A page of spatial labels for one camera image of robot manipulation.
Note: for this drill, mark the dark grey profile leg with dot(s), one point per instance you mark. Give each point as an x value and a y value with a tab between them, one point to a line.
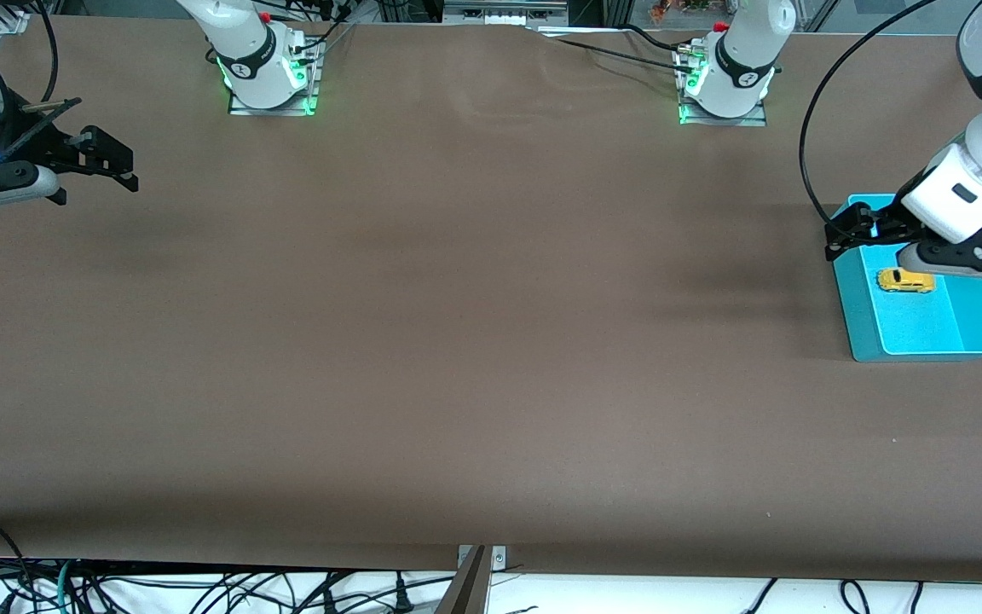
467	588

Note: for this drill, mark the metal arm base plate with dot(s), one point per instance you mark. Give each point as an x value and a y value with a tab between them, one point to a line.
274	107
725	119

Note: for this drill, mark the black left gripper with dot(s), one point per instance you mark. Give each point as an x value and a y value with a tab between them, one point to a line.
884	227

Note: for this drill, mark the teal plastic bin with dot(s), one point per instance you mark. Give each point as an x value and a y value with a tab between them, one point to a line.
917	324

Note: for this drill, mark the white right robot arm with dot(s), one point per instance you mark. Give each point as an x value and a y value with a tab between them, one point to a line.
252	60

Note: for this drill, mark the grey socket strip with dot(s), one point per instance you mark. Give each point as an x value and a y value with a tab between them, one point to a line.
504	12

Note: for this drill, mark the aluminium frame profile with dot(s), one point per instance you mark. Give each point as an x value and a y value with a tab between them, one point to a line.
5	17

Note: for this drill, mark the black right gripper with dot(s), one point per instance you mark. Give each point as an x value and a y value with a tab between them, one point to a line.
41	151

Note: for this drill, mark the metal table clamp plate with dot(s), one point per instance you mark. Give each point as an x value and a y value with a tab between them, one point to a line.
498	558

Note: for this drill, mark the yellow toy beetle car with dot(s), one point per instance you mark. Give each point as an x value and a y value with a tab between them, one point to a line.
904	280

